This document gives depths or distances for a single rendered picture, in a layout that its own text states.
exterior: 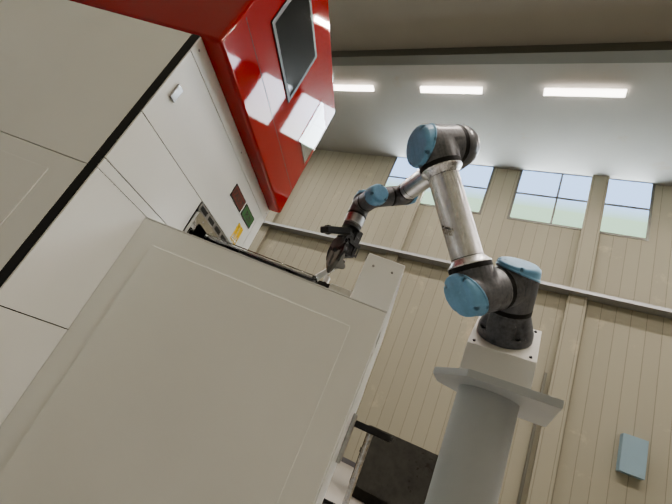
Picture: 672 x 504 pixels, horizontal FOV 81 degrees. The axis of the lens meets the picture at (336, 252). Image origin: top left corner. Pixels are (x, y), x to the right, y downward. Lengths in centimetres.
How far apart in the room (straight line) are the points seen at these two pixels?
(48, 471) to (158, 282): 40
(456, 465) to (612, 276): 785
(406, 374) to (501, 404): 684
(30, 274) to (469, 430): 102
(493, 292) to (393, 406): 691
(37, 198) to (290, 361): 58
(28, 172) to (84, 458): 57
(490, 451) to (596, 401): 688
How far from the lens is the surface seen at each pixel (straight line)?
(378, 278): 95
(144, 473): 91
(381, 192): 145
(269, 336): 86
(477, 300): 103
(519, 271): 113
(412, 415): 782
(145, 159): 102
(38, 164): 101
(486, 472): 114
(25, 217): 95
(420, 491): 440
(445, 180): 111
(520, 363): 119
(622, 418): 802
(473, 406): 115
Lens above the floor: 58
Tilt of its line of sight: 21 degrees up
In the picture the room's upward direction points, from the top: 25 degrees clockwise
